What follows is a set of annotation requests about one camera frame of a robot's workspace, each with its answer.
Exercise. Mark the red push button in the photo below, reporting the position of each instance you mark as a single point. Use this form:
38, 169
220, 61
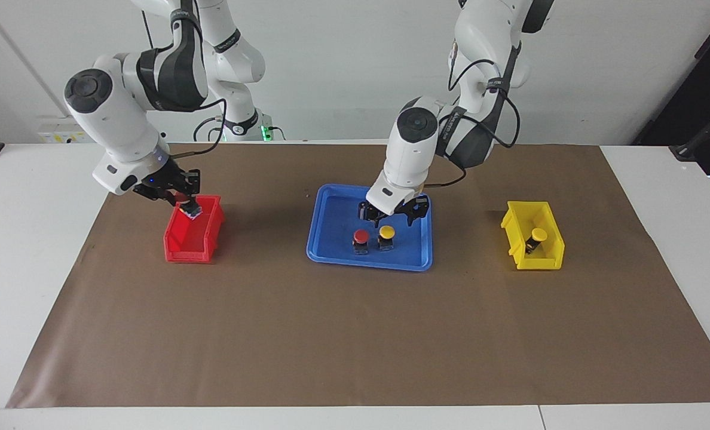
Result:
190, 210
361, 235

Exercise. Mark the black stand pole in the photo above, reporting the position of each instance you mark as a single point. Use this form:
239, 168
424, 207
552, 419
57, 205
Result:
689, 148

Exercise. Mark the yellow plastic bin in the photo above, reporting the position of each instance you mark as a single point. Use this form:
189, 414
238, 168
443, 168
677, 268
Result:
540, 261

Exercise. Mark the white power strip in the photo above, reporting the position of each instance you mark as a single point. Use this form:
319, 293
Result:
56, 131

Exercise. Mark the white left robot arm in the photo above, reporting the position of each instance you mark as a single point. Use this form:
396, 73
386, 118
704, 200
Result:
409, 155

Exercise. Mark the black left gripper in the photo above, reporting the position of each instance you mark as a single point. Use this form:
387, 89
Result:
422, 206

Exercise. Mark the dark background panel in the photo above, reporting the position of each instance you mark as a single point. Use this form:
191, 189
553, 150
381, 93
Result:
707, 89

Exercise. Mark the green lit base connector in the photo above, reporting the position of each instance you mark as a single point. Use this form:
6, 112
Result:
265, 132

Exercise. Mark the blue plastic tray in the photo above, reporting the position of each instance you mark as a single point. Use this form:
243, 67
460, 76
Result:
337, 239

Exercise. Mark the red plastic bin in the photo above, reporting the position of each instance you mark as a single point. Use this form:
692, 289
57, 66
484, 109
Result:
187, 255

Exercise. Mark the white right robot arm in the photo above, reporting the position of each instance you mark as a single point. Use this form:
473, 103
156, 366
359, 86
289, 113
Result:
110, 119

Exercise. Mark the brown paper mat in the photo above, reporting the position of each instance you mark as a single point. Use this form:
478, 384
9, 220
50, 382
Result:
331, 334

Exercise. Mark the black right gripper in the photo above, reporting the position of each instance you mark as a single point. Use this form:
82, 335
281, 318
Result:
167, 182

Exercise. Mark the yellow push button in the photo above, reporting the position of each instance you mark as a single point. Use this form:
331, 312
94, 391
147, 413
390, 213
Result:
539, 235
386, 230

